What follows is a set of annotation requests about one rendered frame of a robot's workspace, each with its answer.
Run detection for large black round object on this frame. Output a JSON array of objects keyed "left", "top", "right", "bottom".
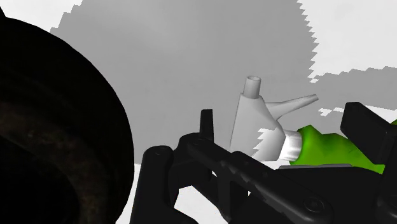
[{"left": 0, "top": 7, "right": 136, "bottom": 224}]

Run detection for green spray bottle white nozzle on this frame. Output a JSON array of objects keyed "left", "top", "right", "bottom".
[{"left": 229, "top": 75, "right": 397, "bottom": 174}]

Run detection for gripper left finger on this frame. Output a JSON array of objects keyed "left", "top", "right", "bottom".
[{"left": 129, "top": 108, "right": 335, "bottom": 224}]

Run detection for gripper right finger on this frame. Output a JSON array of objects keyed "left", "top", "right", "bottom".
[{"left": 340, "top": 101, "right": 397, "bottom": 224}]

